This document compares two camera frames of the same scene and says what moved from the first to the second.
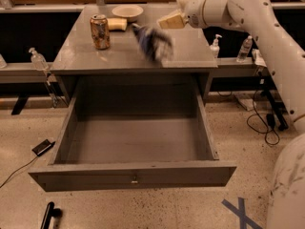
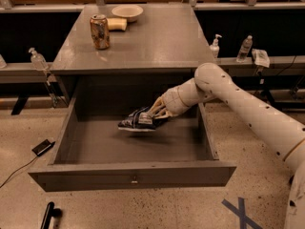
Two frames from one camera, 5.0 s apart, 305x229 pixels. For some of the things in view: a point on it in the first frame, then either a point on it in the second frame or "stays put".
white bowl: (129, 11) stays put
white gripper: (193, 15) to (171, 101)
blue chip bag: (155, 42) to (139, 120)
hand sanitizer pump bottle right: (214, 46) stays put
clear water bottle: (244, 51) stays put
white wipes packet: (258, 58) stays put
